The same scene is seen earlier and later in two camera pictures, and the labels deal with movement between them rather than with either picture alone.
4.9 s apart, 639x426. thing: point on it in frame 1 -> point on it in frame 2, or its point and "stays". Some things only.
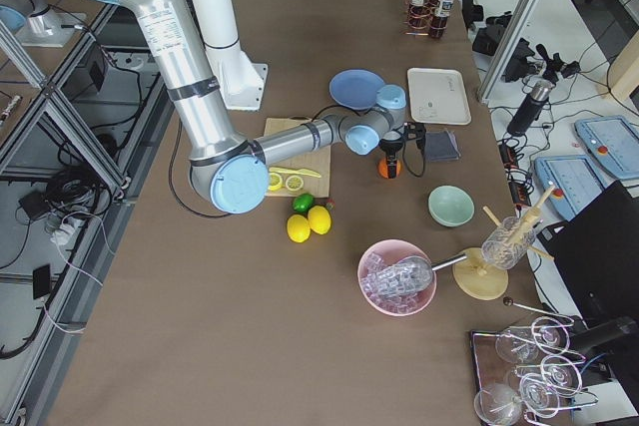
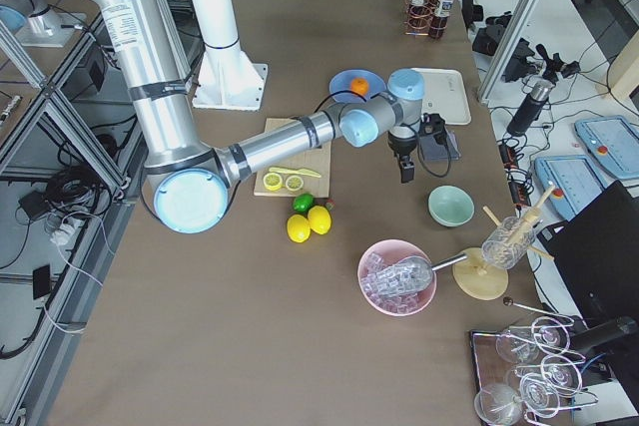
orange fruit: (383, 170) -> (359, 85)
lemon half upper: (276, 182) stays
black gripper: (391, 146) -> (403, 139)
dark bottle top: (419, 14) stays
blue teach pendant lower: (577, 183) stays
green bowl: (450, 206) stays
